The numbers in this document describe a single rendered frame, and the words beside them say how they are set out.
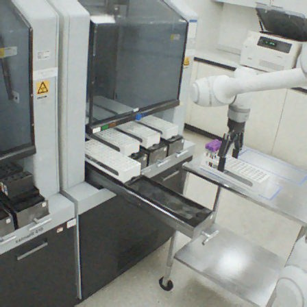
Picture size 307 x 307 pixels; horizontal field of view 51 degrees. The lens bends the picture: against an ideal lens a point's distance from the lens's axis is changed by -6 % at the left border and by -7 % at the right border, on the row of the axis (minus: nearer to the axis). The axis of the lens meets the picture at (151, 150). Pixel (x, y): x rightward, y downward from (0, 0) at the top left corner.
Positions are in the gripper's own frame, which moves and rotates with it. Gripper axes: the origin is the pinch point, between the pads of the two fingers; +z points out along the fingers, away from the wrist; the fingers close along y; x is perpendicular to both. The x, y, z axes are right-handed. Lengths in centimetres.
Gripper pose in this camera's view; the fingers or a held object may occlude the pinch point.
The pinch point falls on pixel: (227, 162)
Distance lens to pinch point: 150.4
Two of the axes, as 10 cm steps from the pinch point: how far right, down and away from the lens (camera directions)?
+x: -7.2, -3.7, 5.9
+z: -1.0, 8.9, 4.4
